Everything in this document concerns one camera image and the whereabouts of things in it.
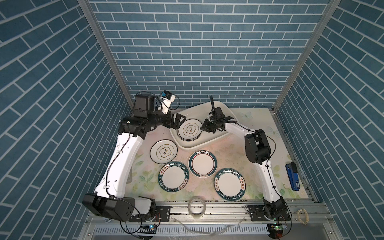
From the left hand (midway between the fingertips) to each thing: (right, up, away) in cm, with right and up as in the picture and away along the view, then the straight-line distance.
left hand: (178, 114), depth 69 cm
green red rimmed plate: (+12, -30, +22) cm, 39 cm away
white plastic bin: (+11, +4, +42) cm, 44 cm away
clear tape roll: (+13, -46, +6) cm, 48 cm away
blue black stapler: (+64, -31, +17) cm, 73 cm away
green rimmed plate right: (+28, -40, +17) cm, 51 cm away
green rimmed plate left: (-6, -36, +19) cm, 41 cm away
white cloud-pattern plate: (+3, -9, +36) cm, 37 cm away
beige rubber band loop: (+63, -49, +3) cm, 80 cm away
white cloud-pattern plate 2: (-14, -23, +27) cm, 38 cm away
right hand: (+9, -7, +33) cm, 35 cm away
